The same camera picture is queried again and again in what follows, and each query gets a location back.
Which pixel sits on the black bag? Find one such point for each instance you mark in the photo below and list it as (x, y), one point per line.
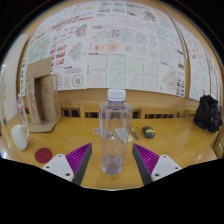
(208, 113)

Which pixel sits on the small black device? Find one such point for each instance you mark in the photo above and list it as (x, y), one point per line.
(148, 132)

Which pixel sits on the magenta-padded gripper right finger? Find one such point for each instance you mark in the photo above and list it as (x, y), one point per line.
(146, 159)

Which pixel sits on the flat round red coaster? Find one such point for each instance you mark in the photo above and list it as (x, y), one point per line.
(43, 155)

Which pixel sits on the large printed wall poster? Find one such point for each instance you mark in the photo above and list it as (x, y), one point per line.
(126, 46)

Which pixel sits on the narrow printed wall poster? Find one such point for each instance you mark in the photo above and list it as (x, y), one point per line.
(200, 66)

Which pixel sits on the white ceramic mug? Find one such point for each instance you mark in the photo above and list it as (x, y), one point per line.
(20, 136)

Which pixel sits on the dark pen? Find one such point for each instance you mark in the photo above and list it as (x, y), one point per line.
(134, 132)

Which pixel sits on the clear plastic water bottle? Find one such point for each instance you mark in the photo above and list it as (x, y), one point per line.
(115, 133)

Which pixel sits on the brown cardboard box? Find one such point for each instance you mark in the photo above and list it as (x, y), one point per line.
(43, 100)

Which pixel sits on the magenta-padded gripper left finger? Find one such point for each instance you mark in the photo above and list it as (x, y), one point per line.
(77, 159)

